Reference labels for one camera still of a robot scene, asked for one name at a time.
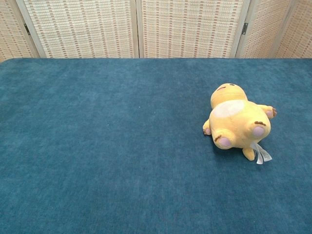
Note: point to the woven bamboo screen panel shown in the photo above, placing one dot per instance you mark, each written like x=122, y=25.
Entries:
x=78, y=29
x=9, y=29
x=265, y=31
x=190, y=29
x=301, y=36

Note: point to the black metal screen hinge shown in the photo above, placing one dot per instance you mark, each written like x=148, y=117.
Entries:
x=26, y=28
x=245, y=28

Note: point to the blue velvet table cloth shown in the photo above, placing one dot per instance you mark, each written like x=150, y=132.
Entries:
x=122, y=146

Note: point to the yellow plush toy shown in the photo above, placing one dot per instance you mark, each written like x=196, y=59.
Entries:
x=239, y=122

